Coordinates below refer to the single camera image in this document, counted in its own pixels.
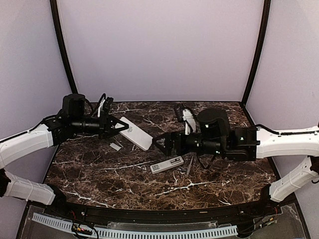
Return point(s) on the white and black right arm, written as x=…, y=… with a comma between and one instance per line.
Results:
x=209, y=133

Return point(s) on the white slotted cable duct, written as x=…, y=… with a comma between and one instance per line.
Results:
x=134, y=231

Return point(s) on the white KT-16 remote control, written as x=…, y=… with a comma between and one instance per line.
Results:
x=166, y=165

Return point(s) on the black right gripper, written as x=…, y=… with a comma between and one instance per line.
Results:
x=170, y=137

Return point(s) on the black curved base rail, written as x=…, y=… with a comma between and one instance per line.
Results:
x=240, y=213

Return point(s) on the white battery cover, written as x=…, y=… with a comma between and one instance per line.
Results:
x=115, y=146

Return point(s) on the right black frame post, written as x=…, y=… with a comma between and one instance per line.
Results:
x=258, y=51

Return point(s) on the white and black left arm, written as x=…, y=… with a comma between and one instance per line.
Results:
x=54, y=130

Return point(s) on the white remote with green buttons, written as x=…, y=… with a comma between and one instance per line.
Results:
x=136, y=135

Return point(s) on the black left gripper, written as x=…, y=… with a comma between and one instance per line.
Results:
x=105, y=126

